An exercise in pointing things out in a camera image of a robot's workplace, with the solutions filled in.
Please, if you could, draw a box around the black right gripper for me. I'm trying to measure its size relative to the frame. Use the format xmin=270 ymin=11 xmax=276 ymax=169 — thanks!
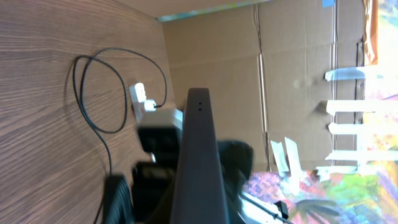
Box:
xmin=103 ymin=127 xmax=182 ymax=224

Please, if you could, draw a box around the Samsung Galaxy smartphone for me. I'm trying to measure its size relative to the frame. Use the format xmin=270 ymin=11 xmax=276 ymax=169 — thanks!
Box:
xmin=170 ymin=88 xmax=229 ymax=224

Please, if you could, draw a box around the white charger plug adapter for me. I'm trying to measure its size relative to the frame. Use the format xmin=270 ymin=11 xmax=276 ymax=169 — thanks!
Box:
xmin=144 ymin=99 xmax=157 ymax=112

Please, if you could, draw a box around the white power strip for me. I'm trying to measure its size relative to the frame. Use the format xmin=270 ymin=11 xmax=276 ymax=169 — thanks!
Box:
xmin=129 ymin=83 xmax=147 ymax=123

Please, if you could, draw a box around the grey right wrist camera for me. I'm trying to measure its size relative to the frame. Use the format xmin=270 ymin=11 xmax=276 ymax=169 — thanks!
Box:
xmin=137 ymin=109 xmax=183 ymax=131

